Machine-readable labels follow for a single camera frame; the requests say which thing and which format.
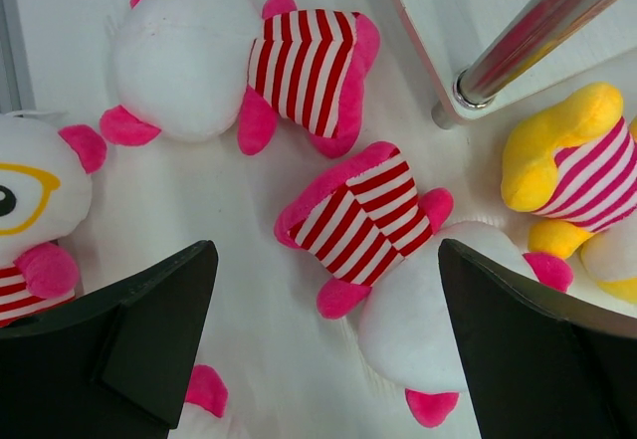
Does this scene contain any pink plush near shelf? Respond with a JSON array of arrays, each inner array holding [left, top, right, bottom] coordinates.
[[100, 0, 380, 158]]

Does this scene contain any white two-tier shelf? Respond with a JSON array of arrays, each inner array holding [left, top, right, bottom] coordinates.
[[386, 0, 636, 129]]

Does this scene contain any pink plush far left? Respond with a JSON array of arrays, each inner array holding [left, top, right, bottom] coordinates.
[[167, 364, 232, 439]]

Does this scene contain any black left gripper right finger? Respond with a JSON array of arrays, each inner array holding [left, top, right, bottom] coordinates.
[[438, 239, 636, 438]]

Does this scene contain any pink plush face down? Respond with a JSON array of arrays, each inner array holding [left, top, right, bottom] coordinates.
[[274, 141, 573, 428]]

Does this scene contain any pink plush with glasses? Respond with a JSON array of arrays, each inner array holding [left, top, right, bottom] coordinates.
[[1, 114, 107, 326]]

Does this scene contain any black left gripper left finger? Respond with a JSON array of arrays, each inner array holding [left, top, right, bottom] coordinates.
[[1, 241, 218, 438]]

